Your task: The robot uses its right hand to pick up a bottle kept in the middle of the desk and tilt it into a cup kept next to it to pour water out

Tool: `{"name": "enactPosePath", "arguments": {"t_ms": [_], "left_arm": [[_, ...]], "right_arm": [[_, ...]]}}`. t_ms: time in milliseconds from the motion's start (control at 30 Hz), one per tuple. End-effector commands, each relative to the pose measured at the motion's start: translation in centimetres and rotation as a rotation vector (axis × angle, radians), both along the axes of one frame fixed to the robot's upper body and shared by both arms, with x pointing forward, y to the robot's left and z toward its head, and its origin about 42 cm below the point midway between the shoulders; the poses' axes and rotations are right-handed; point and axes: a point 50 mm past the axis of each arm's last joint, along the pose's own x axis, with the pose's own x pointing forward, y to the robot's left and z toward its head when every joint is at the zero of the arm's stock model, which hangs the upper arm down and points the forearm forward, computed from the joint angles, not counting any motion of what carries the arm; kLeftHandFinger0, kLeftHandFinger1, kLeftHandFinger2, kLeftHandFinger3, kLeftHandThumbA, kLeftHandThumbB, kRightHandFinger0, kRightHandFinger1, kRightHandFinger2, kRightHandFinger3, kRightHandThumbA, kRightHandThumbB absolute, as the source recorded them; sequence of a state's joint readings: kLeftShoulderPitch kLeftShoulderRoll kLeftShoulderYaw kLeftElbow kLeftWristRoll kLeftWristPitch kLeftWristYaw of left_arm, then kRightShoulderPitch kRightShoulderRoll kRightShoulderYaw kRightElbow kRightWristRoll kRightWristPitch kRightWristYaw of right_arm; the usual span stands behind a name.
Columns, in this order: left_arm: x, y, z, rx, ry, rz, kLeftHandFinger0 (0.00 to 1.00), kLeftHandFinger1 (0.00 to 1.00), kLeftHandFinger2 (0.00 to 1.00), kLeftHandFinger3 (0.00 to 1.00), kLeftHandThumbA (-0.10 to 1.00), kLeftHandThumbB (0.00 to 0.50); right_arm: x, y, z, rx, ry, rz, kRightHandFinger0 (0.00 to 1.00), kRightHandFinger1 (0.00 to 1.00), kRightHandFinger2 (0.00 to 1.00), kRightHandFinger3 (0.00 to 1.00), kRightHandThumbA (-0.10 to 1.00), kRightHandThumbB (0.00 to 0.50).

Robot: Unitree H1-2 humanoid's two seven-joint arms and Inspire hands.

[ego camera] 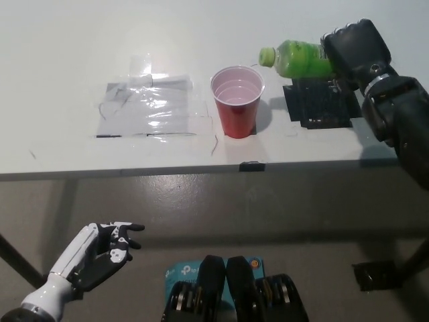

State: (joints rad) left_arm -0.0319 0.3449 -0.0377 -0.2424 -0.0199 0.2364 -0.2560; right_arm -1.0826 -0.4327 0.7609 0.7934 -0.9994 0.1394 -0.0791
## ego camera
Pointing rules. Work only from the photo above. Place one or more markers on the green tea plastic bottle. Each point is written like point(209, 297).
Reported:
point(298, 60)

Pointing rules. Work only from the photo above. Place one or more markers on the black table leg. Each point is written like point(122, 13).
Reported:
point(20, 260)

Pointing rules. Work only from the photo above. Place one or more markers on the teal router box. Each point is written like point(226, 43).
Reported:
point(181, 273)

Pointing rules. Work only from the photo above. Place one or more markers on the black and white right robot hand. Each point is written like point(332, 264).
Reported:
point(358, 50)

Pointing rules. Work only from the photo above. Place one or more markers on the small black tape on table edge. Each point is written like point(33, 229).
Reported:
point(252, 166)

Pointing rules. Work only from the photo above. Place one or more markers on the red plastic cup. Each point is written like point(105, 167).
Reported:
point(236, 117)

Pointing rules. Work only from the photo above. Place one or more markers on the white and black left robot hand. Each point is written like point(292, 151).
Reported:
point(73, 255)

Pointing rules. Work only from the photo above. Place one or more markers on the large black tape patch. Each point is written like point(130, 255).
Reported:
point(318, 107)

